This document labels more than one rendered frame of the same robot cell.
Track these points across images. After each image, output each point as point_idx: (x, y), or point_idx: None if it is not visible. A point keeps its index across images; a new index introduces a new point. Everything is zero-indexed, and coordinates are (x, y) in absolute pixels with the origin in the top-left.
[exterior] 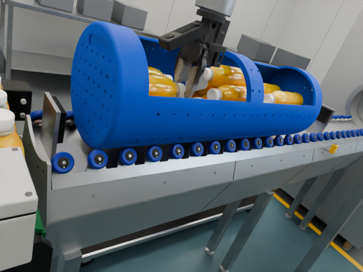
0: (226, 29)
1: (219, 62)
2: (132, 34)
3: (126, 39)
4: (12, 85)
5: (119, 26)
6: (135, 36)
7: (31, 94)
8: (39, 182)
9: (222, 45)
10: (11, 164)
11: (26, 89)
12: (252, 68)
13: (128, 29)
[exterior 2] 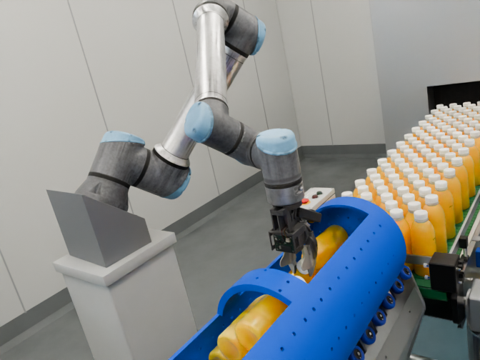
0: (271, 217)
1: (273, 245)
2: (329, 203)
3: (326, 203)
4: (442, 256)
5: (341, 200)
6: (326, 205)
7: (428, 265)
8: None
9: (273, 231)
10: (303, 206)
11: (431, 261)
12: (239, 280)
13: (336, 203)
